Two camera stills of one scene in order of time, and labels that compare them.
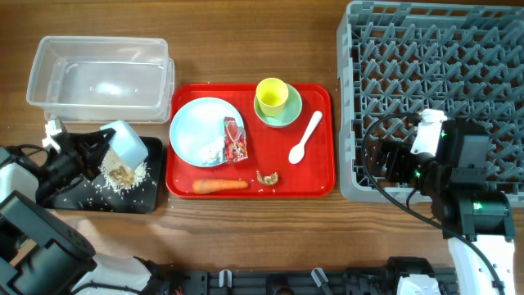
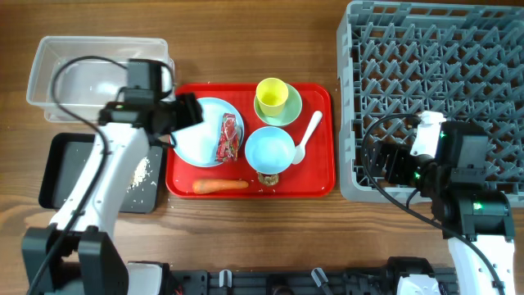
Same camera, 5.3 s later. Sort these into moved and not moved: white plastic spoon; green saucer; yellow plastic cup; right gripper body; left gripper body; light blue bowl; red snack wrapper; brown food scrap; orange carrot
Moved: light blue bowl; red snack wrapper; left gripper body
Not moved: white plastic spoon; brown food scrap; green saucer; yellow plastic cup; orange carrot; right gripper body
